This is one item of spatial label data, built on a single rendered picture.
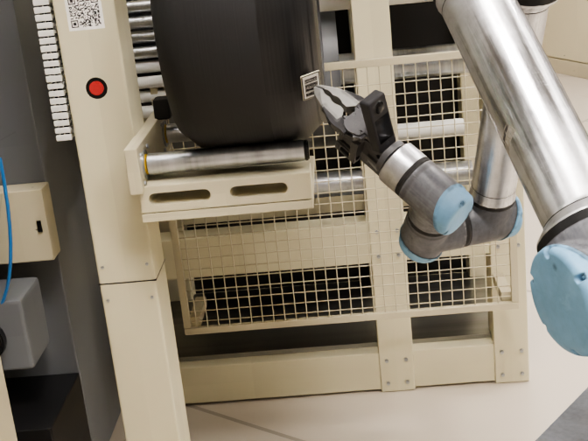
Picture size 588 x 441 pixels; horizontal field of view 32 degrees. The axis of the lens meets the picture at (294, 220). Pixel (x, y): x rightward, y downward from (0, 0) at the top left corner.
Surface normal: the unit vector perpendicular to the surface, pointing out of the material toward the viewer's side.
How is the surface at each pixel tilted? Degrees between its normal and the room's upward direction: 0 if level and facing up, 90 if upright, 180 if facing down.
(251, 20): 90
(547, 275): 94
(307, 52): 101
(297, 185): 90
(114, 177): 90
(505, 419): 0
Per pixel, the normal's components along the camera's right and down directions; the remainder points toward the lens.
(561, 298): -0.93, 0.25
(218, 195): -0.03, 0.31
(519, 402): -0.10, -0.95
